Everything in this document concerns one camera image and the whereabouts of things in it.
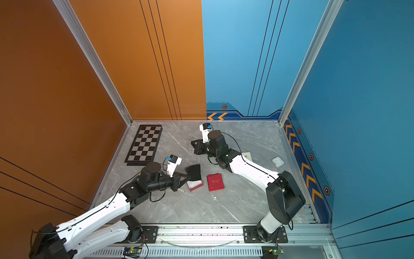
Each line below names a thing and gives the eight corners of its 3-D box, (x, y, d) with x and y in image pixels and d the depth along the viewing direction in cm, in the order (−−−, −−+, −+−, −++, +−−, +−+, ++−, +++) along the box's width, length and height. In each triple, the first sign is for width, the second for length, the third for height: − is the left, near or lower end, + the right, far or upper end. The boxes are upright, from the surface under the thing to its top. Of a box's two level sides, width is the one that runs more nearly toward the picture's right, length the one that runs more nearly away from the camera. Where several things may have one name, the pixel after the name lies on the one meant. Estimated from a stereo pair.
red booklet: (209, 192, 88) (209, 190, 86) (206, 177, 94) (206, 175, 92) (224, 189, 89) (224, 187, 87) (221, 174, 95) (221, 172, 93)
